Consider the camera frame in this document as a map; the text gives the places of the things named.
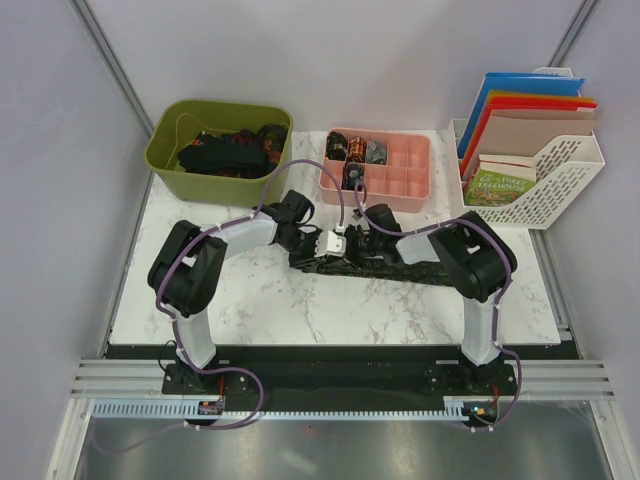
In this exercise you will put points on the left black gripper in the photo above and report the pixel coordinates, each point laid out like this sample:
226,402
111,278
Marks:
294,261

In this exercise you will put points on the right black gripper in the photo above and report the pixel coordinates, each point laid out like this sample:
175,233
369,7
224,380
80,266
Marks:
351,232

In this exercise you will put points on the dark green leaf-patterned tie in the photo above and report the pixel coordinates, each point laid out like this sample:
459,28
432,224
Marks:
425,273

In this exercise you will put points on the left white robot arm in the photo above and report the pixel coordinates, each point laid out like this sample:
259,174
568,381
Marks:
186,272

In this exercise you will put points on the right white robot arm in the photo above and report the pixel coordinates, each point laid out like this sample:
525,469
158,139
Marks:
476,261

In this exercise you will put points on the pile of dark ties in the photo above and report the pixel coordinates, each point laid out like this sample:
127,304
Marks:
244,154

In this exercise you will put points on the pink compartment organizer tray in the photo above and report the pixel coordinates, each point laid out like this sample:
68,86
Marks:
403,183

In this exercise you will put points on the rolled dark blue tie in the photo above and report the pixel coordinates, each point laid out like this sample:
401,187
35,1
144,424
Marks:
353,174

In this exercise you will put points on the rolled grey tie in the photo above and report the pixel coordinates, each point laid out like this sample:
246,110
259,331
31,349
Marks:
376,153

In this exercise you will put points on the rolled red orange tie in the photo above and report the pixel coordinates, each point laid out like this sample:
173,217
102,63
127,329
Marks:
357,149

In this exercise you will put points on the rolled dark patterned tie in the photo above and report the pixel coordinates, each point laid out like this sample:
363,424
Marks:
336,146

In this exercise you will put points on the olive green plastic bin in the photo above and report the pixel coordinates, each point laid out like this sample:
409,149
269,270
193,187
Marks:
181,123

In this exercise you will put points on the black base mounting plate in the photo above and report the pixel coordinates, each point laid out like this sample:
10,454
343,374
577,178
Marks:
233,358

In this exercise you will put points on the green treehouse book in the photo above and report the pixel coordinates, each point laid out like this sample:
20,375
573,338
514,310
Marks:
499,180

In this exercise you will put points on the beige folder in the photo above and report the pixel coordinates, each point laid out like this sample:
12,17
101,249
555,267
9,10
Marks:
523,132

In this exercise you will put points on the red folder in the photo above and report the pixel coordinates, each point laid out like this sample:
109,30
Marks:
516,125

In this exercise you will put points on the orange folder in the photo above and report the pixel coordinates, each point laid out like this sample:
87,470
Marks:
500,99

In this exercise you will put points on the white perforated file holder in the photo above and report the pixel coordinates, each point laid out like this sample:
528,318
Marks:
565,167

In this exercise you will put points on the blue folder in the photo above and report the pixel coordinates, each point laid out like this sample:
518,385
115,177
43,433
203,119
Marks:
532,83

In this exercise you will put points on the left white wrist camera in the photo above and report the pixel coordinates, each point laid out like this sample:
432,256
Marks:
330,243

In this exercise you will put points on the white slotted cable duct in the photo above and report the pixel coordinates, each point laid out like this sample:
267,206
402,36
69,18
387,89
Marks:
192,409

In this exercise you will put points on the aluminium frame rail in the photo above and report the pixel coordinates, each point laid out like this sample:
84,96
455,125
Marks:
532,379

